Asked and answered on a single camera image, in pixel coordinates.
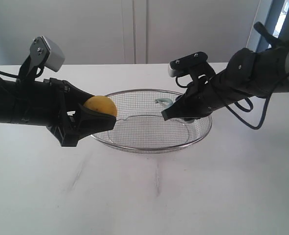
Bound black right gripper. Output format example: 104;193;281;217
161;70;253;120

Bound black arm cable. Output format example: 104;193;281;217
0;66;44;85
175;73;282;130

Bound yellow lemon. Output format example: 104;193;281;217
84;95;117;117

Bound window with grey frame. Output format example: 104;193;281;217
245;0;289;52

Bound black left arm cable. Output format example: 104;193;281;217
0;66;44;85

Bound white cabinet doors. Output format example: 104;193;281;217
0;0;260;65

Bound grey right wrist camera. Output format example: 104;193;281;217
168;51;208;77

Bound oval wire mesh basket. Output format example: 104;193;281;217
92;89;212;154

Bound teal handled peeler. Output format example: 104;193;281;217
154;97;196;123

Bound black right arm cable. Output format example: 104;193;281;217
175;73;282;130

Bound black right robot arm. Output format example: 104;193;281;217
162;22;289;120

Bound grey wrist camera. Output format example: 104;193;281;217
29;35;65;72
168;51;208;77

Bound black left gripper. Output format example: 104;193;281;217
10;78;116;147

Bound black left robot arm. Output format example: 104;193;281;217
0;78;116;147

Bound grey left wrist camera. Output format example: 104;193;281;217
29;35;65;72

